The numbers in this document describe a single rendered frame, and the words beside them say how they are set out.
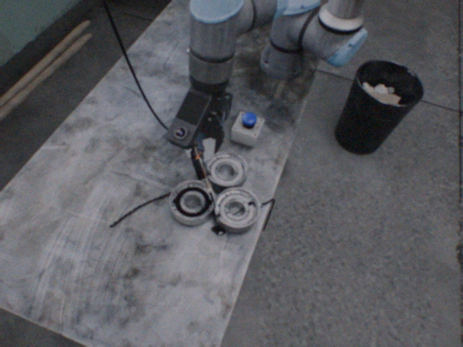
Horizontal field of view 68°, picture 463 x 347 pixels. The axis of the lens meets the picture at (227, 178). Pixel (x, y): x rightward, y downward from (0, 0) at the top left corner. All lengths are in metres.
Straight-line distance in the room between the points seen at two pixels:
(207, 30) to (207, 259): 0.47
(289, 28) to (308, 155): 1.08
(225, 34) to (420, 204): 1.70
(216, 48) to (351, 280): 1.37
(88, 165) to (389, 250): 1.44
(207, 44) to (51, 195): 0.54
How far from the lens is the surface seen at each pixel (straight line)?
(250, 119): 0.90
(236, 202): 0.81
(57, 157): 0.97
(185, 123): 0.60
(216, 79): 0.59
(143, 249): 0.79
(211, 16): 0.54
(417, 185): 2.16
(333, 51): 1.01
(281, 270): 1.65
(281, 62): 1.12
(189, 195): 0.81
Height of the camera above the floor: 1.53
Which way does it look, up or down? 57 degrees down
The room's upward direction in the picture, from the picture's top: 7 degrees clockwise
